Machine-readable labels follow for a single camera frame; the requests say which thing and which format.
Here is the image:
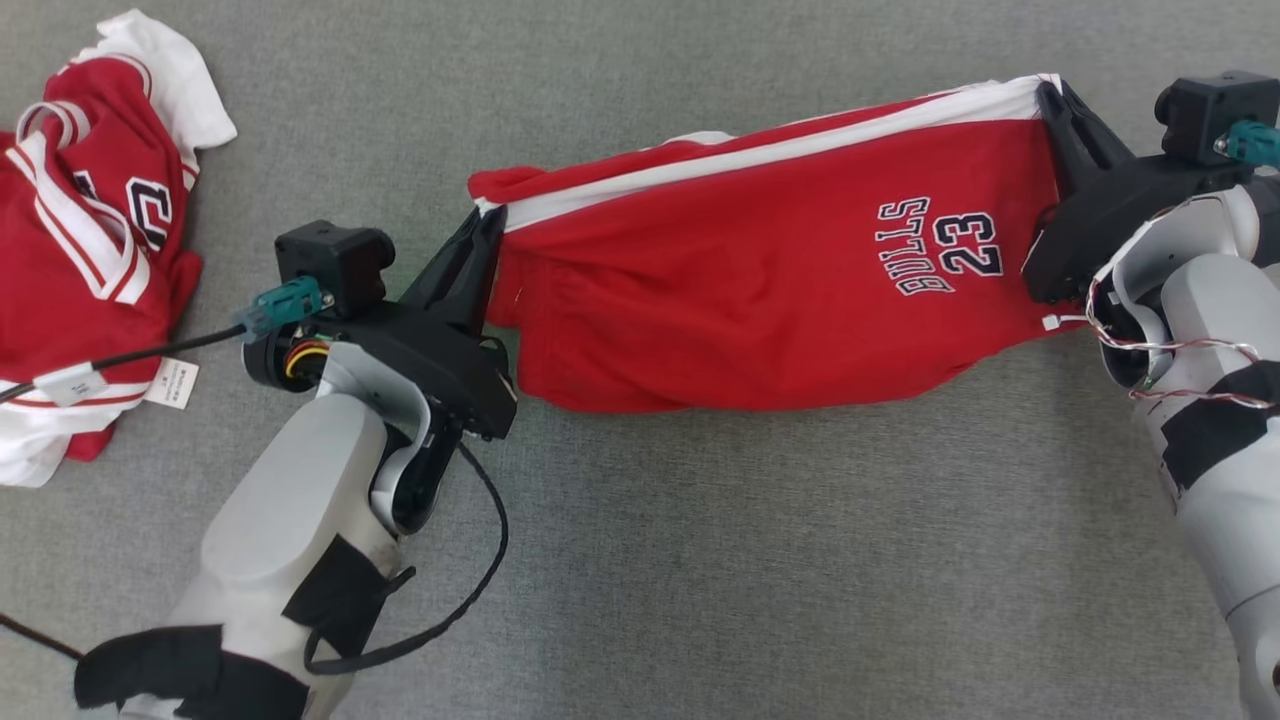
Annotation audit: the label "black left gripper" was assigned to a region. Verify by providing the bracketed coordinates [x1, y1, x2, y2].
[345, 207, 519, 441]

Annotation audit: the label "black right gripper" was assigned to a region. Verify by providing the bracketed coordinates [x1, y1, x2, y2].
[1022, 80, 1251, 306]

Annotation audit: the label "red shorts with white stripe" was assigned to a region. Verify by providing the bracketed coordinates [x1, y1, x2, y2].
[468, 73, 1076, 414]

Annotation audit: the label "red jersey with white sleeves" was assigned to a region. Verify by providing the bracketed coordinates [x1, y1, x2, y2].
[0, 10, 238, 488]

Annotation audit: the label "grey fabric sofa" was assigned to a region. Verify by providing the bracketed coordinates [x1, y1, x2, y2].
[0, 0, 1280, 720]

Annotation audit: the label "teal right camera connector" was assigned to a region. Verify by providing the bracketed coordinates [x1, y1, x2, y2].
[1215, 120, 1280, 169]

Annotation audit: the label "teal camera connector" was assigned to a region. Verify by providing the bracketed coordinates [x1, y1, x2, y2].
[1215, 120, 1280, 169]
[235, 278, 326, 343]

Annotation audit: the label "teal left camera connector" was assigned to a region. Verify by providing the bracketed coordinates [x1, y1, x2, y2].
[235, 278, 326, 343]

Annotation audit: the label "thin twisted coloured wires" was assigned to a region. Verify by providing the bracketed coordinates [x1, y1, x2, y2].
[1040, 280, 1276, 411]

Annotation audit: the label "black looped gripper cable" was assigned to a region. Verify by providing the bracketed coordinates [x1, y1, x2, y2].
[303, 440, 511, 676]

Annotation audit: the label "black camera cable white tag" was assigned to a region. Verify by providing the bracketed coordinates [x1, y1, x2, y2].
[0, 322, 248, 661]

